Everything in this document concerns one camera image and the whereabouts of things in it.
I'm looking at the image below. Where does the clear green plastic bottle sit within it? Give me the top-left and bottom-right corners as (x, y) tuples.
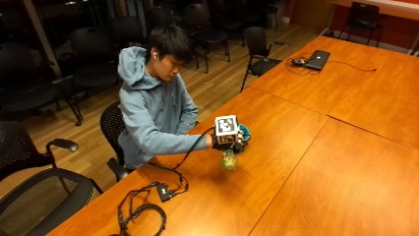
(219, 148), (237, 171)

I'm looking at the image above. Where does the teal round object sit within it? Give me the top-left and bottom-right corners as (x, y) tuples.
(236, 123), (252, 143)

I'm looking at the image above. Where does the white cube of black markers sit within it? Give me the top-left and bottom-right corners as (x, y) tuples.
(212, 114), (240, 146)

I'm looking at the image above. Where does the small black hub box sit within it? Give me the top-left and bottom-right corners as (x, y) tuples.
(154, 182), (174, 203)

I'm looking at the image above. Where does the the person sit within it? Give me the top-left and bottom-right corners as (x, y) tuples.
(116, 25), (215, 171)

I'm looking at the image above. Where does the black mesh office chair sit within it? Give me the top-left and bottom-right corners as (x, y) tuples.
(0, 167), (104, 236)
(98, 100), (136, 183)
(67, 26), (124, 99)
(337, 1), (385, 46)
(182, 2), (232, 75)
(237, 26), (289, 93)
(0, 120), (81, 182)
(0, 41), (85, 128)

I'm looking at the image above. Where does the black laptop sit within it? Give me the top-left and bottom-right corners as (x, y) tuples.
(301, 49), (332, 72)

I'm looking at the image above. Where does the black glove cable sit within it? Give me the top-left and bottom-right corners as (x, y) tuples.
(146, 126), (216, 198)

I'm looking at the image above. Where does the black looped cable bundle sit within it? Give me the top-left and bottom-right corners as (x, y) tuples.
(114, 181), (168, 236)

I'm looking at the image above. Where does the thin black laptop cable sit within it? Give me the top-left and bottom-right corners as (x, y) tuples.
(284, 52), (377, 77)

